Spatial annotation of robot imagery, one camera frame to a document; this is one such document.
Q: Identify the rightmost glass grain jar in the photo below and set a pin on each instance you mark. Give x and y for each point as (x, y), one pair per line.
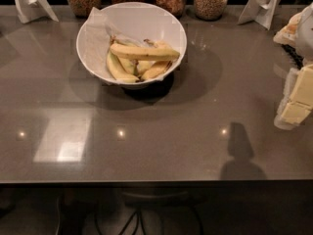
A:
(209, 10)

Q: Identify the white paper stand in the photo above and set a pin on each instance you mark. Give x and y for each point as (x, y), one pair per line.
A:
(260, 11)
(31, 10)

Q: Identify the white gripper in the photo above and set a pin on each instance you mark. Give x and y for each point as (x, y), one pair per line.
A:
(306, 36)

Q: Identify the white ceramic bowl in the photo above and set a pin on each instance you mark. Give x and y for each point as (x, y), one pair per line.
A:
(175, 36)

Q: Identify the yellow banana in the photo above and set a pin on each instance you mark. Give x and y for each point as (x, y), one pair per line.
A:
(128, 65)
(117, 70)
(144, 53)
(156, 69)

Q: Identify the black stool under table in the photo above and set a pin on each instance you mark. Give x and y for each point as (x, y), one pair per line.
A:
(72, 216)

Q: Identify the right white paper stand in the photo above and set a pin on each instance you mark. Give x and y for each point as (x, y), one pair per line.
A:
(260, 11)

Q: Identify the left white paper stand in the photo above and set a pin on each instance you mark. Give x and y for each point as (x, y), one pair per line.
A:
(31, 10)

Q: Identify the white paper liner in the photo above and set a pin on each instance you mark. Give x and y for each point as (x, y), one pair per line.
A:
(131, 22)

